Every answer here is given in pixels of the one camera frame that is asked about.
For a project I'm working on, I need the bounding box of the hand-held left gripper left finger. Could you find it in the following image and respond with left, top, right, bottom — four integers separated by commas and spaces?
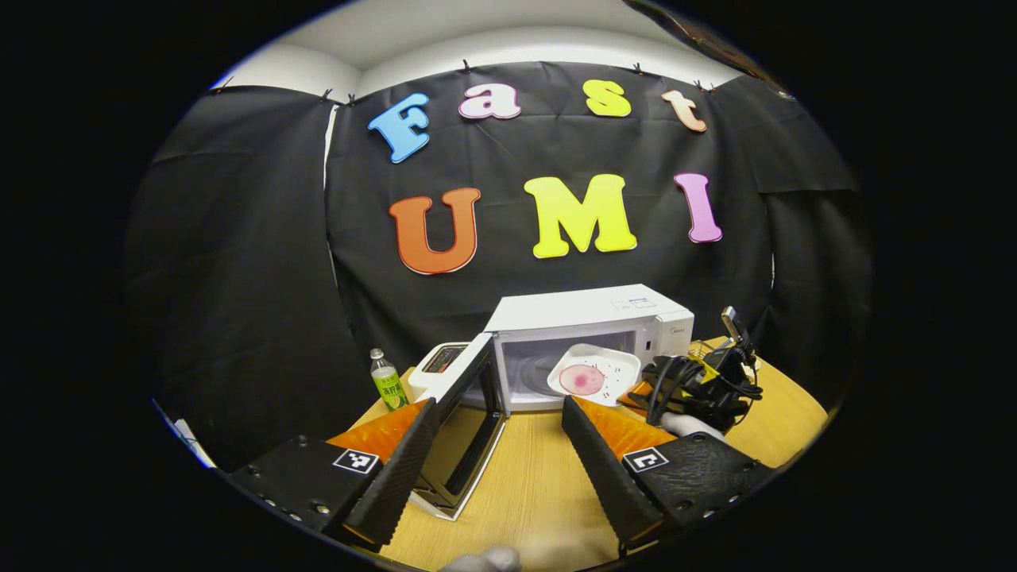
226, 398, 443, 551

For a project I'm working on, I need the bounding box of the white plate with pink food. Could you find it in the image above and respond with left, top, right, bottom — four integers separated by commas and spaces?
547, 343, 642, 408

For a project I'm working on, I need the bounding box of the black backdrop cloth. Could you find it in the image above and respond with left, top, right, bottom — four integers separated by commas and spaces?
123, 62, 875, 473

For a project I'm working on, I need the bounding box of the green drink bottle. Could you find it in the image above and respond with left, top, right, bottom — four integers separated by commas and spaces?
369, 348, 410, 412

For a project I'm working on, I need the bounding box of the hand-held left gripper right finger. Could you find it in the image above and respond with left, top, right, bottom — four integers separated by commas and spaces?
561, 395, 776, 551

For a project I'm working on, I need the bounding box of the white toaster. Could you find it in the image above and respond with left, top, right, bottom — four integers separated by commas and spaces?
408, 342, 471, 402

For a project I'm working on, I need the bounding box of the white microwave oven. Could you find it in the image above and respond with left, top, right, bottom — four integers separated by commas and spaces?
409, 284, 696, 523

